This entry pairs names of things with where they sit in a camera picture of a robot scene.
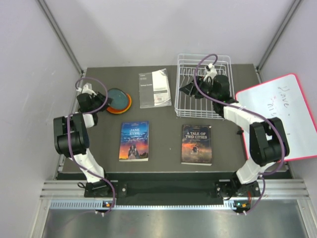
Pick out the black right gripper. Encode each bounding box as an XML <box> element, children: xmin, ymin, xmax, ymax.
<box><xmin>180</xmin><ymin>76</ymin><xmax>218</xmax><ymax>102</ymax></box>

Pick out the orange plate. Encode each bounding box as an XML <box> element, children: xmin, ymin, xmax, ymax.
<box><xmin>106</xmin><ymin>94</ymin><xmax>132</xmax><ymax>115</ymax></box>

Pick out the black plate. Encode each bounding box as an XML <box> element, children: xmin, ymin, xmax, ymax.
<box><xmin>108</xmin><ymin>88</ymin><xmax>129</xmax><ymax>111</ymax></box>

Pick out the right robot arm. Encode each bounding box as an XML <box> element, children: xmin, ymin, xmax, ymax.
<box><xmin>179</xmin><ymin>75</ymin><xmax>289</xmax><ymax>196</ymax></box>

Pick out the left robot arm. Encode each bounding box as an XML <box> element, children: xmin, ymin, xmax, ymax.
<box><xmin>53</xmin><ymin>92</ymin><xmax>113</xmax><ymax>197</ymax></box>

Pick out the Canon setup guide booklet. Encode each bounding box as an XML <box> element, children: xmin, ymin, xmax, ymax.
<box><xmin>139</xmin><ymin>68</ymin><xmax>171</xmax><ymax>109</ymax></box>

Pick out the Tale of Two Cities book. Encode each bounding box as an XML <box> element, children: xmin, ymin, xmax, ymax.
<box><xmin>181</xmin><ymin>125</ymin><xmax>212</xmax><ymax>166</ymax></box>

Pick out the Jane Eyre book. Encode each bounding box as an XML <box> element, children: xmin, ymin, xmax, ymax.
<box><xmin>119</xmin><ymin>121</ymin><xmax>149</xmax><ymax>162</ymax></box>

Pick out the pink framed whiteboard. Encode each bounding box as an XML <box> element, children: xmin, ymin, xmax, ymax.
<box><xmin>235</xmin><ymin>73</ymin><xmax>317</xmax><ymax>161</ymax></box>

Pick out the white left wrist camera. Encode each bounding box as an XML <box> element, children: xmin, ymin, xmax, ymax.
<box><xmin>76</xmin><ymin>83</ymin><xmax>97</xmax><ymax>96</ymax></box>

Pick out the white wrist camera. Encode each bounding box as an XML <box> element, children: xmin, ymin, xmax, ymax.
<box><xmin>204</xmin><ymin>63</ymin><xmax>217</xmax><ymax>83</ymax></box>
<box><xmin>76</xmin><ymin>83</ymin><xmax>97</xmax><ymax>96</ymax></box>

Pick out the white wire dish rack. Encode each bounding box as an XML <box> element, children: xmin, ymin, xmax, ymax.
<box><xmin>174</xmin><ymin>54</ymin><xmax>235</xmax><ymax>119</ymax></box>

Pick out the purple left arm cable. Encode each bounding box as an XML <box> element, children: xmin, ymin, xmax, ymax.
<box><xmin>66</xmin><ymin>77</ymin><xmax>117</xmax><ymax>215</ymax></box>

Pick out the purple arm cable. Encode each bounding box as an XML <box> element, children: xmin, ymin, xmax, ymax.
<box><xmin>66</xmin><ymin>77</ymin><xmax>117</xmax><ymax>215</ymax></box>
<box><xmin>193</xmin><ymin>54</ymin><xmax>285</xmax><ymax>215</ymax></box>

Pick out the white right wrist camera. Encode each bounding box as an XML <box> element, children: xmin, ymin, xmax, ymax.
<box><xmin>204</xmin><ymin>63</ymin><xmax>217</xmax><ymax>83</ymax></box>

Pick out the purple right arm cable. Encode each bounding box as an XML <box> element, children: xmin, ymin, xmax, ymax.
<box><xmin>193</xmin><ymin>54</ymin><xmax>285</xmax><ymax>215</ymax></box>

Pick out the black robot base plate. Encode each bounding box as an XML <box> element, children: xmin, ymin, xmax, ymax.
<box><xmin>84</xmin><ymin>180</ymin><xmax>261</xmax><ymax>198</ymax></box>

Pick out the aluminium front rail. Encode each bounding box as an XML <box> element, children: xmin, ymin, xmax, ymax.
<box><xmin>40</xmin><ymin>179</ymin><xmax>310</xmax><ymax>212</ymax></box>

